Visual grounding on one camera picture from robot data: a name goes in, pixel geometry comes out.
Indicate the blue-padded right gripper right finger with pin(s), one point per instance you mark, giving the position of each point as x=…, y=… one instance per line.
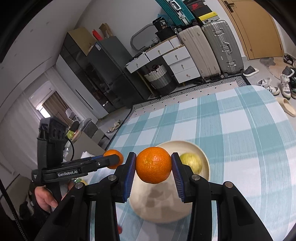
x=237, y=220

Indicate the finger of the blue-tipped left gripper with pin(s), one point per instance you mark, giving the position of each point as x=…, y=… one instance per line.
x=99, y=162

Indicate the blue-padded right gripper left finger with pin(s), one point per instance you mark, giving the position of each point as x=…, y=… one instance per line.
x=71, y=219

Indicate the orange mandarin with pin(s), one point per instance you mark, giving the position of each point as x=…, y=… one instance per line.
x=115, y=157

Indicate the large orange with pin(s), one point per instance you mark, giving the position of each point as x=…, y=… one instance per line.
x=153, y=165

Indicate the yellow-green guava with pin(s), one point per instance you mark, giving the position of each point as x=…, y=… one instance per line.
x=192, y=160

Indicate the person's left hand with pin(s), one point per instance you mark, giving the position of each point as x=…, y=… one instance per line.
x=45, y=198

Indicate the cream oval plate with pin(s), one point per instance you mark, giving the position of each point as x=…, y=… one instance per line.
x=160, y=203

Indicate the blue plaid tablecloth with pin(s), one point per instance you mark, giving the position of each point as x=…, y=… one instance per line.
x=246, y=137

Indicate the woven laundry basket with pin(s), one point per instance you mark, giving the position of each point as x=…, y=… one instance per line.
x=161, y=80

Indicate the black glass cabinet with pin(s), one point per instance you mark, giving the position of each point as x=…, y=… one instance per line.
x=79, y=73

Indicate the black refrigerator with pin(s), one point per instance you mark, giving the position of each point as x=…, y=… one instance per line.
x=109, y=58

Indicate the beige slipper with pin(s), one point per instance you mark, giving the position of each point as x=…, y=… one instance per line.
x=286, y=106

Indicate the white drawer desk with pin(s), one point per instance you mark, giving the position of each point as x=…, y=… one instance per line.
x=175, y=55

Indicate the oval mirror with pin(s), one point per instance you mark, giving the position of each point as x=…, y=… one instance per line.
x=144, y=38

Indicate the beige suitcase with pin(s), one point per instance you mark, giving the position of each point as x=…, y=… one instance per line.
x=199, y=49

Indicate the grey slipper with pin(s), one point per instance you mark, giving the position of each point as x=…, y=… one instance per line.
x=250, y=71

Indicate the silver suitcase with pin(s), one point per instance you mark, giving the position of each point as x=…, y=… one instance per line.
x=224, y=46

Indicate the teal suitcase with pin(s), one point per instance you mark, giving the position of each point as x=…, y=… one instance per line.
x=177, y=11

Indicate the stacked shoe boxes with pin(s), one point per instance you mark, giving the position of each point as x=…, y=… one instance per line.
x=201, y=11

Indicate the wooden door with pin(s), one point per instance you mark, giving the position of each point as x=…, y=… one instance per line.
x=255, y=28

